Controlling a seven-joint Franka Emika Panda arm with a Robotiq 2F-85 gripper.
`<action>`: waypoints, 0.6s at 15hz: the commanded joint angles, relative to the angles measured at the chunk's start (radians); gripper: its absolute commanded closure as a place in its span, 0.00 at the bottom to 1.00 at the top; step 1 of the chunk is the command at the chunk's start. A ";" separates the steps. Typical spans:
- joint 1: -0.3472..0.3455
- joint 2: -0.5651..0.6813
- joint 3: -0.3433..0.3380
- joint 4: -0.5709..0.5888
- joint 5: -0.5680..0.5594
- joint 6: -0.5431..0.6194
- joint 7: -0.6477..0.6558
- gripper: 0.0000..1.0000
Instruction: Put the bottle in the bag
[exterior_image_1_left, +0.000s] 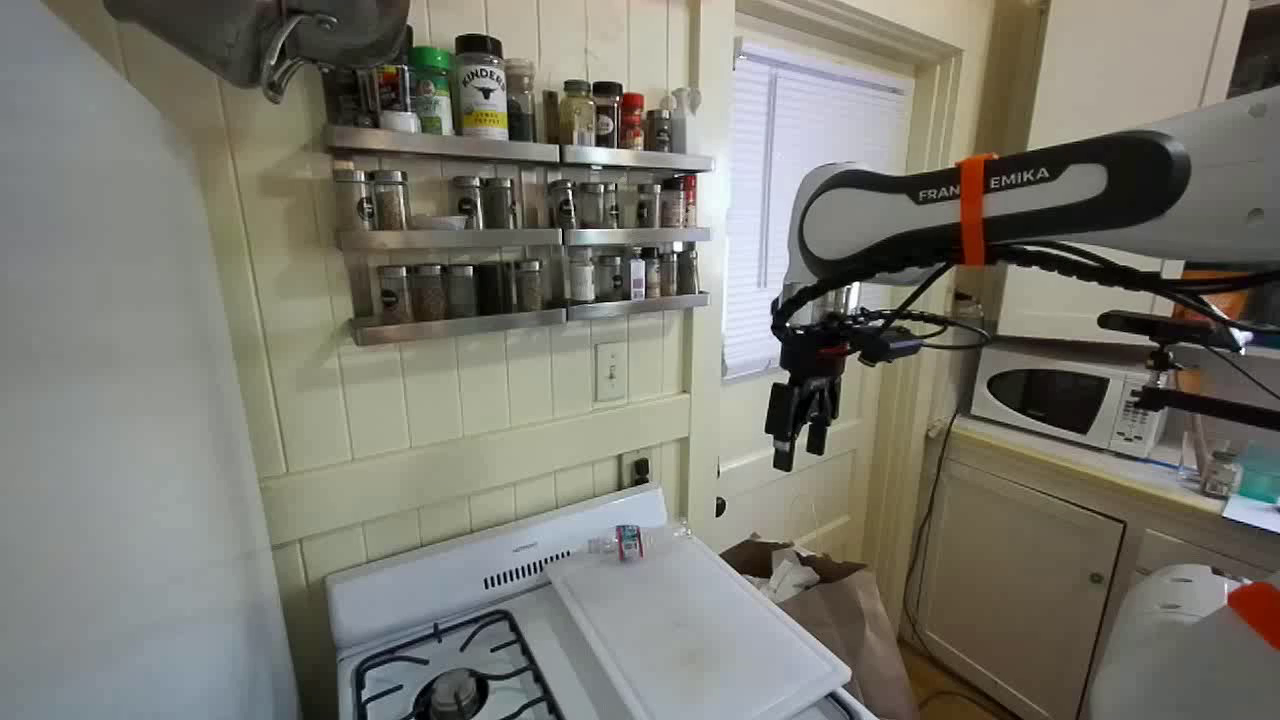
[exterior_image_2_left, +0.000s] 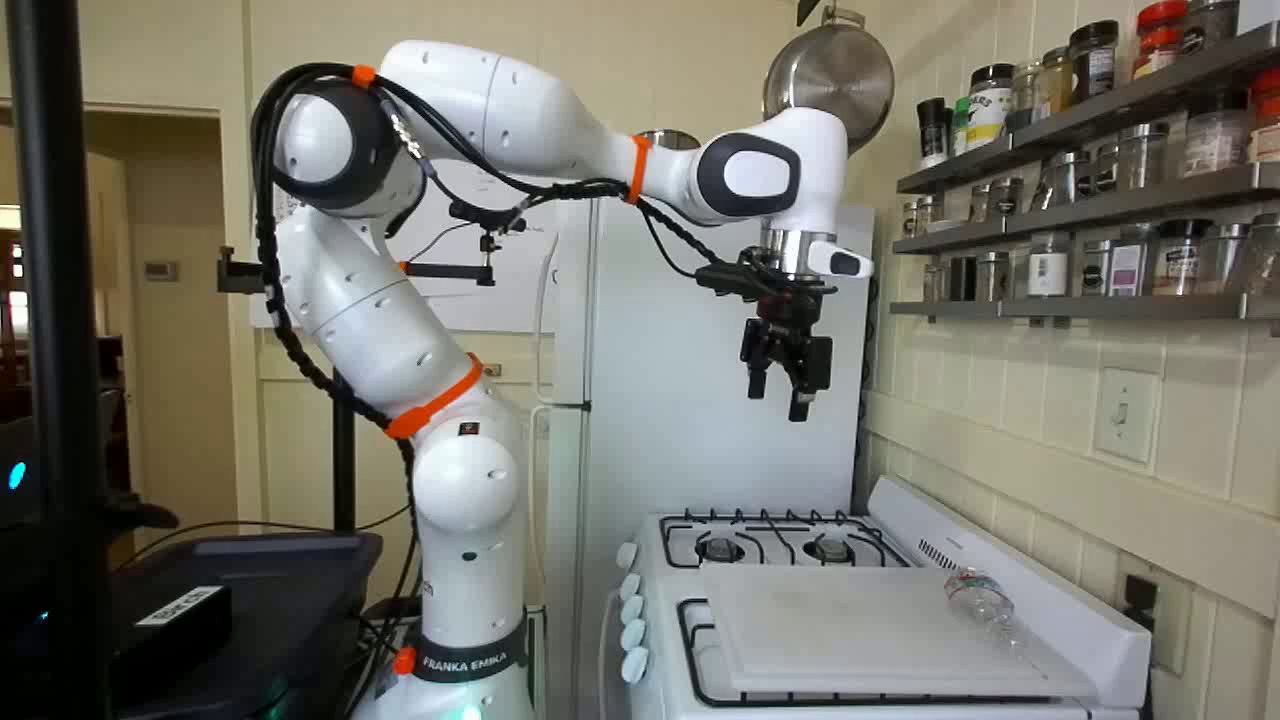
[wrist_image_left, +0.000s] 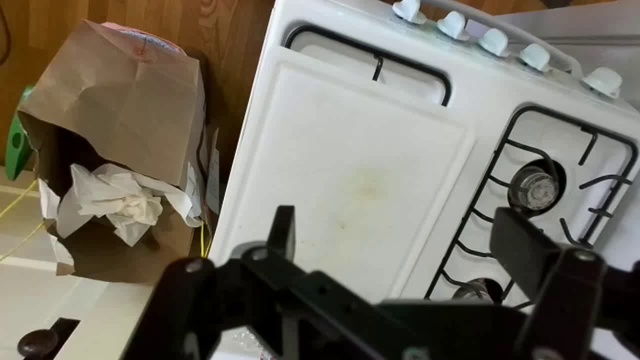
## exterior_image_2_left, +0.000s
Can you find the red lid spice jar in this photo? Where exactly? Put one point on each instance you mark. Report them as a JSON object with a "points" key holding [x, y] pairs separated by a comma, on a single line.
{"points": [[1159, 36]]}

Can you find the white gas stove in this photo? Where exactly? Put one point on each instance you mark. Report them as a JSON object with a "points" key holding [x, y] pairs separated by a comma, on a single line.
{"points": [[853, 627]]}

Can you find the black box with white label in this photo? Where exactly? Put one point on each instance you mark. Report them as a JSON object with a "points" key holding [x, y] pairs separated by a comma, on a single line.
{"points": [[168, 627]]}

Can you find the thick black pole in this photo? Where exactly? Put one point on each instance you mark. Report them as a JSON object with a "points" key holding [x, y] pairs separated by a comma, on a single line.
{"points": [[56, 360]]}

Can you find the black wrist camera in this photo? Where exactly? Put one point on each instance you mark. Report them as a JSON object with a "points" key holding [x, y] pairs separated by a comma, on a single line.
{"points": [[728, 283]]}

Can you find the white refrigerator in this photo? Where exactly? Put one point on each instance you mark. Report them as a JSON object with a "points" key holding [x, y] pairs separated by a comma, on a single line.
{"points": [[667, 400]]}

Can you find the white label spice jar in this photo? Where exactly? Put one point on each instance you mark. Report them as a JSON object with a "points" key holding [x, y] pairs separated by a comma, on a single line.
{"points": [[1050, 265]]}

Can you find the brown spice jar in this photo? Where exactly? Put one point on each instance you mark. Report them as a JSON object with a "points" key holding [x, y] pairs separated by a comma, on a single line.
{"points": [[1054, 81]]}

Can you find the dark spice jar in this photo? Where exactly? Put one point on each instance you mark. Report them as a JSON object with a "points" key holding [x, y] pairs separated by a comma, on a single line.
{"points": [[932, 131]]}

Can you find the black cart top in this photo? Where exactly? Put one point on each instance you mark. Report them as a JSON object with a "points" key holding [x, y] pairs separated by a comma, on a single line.
{"points": [[282, 603]]}

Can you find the black lid spice jar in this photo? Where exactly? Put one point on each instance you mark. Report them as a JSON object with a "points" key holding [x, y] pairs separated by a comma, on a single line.
{"points": [[1095, 63]]}

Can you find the white stove knob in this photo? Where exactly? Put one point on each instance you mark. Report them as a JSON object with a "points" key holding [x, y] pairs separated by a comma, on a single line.
{"points": [[626, 552], [630, 588], [639, 667], [635, 627]]}

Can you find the large hanging steel pan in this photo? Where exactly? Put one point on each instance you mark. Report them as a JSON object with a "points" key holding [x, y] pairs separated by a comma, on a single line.
{"points": [[831, 78]]}

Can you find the black camera stand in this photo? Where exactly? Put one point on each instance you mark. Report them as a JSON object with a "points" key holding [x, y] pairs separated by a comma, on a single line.
{"points": [[345, 464]]}

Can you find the black wall outlet plug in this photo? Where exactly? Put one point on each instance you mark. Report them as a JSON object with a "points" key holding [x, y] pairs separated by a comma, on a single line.
{"points": [[1141, 598]]}

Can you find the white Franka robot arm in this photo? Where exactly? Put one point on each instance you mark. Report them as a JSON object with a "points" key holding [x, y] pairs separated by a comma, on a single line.
{"points": [[453, 494]]}

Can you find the white green label jar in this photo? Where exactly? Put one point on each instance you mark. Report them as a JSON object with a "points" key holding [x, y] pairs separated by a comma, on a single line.
{"points": [[989, 105]]}

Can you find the grey spice shelf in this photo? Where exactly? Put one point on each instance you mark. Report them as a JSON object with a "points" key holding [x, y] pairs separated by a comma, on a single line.
{"points": [[1095, 113], [1095, 209], [1095, 305]]}

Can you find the wall thermostat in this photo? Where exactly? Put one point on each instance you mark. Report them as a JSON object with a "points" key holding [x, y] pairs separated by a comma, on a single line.
{"points": [[162, 268]]}

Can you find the glass spice jar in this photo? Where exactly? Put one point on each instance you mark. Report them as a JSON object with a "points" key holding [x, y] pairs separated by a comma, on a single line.
{"points": [[1215, 136], [1181, 258], [1211, 27]]}

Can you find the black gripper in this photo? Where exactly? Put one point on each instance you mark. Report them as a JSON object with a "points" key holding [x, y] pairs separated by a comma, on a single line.
{"points": [[788, 318]]}

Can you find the clear plastic bottle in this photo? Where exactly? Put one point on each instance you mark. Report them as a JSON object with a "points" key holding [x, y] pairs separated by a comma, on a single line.
{"points": [[982, 603]]}

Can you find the white wall switch plate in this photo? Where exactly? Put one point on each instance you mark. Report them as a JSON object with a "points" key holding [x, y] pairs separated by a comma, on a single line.
{"points": [[1124, 413]]}

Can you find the purple label spice jar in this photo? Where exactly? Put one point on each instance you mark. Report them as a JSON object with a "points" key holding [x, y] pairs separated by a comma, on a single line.
{"points": [[1131, 262]]}

